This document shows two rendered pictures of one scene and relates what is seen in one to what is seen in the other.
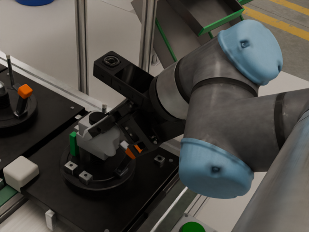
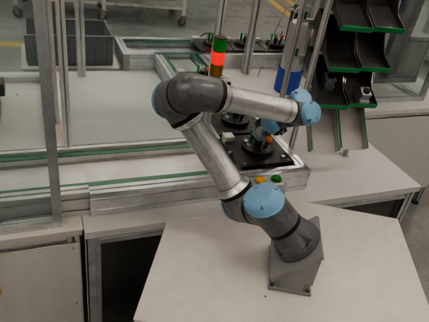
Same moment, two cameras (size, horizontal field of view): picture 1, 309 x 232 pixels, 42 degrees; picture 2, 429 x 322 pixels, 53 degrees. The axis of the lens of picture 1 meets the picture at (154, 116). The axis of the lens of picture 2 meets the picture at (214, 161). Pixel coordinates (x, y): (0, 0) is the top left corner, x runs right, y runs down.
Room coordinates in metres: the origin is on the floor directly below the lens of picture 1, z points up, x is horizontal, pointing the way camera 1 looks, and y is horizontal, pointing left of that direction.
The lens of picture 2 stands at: (-0.90, -0.71, 1.90)
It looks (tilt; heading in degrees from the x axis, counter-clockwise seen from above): 32 degrees down; 36
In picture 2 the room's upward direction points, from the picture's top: 9 degrees clockwise
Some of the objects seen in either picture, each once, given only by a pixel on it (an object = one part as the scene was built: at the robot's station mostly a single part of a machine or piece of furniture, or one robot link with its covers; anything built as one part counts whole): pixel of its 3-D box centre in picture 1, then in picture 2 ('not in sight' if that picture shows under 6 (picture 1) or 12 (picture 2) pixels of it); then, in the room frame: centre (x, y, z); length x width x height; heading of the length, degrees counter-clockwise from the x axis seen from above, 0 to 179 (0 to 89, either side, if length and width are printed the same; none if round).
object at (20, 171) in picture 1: (21, 174); (228, 138); (0.48, 0.23, 0.97); 0.05 x 0.05 x 0.04; 61
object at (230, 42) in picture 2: not in sight; (245, 38); (1.62, 1.01, 1.01); 0.24 x 0.24 x 0.13; 61
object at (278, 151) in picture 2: (98, 170); (256, 150); (0.51, 0.09, 0.96); 0.24 x 0.24 x 0.02; 61
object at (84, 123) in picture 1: (93, 129); (260, 129); (0.52, 0.10, 1.06); 0.08 x 0.04 x 0.07; 61
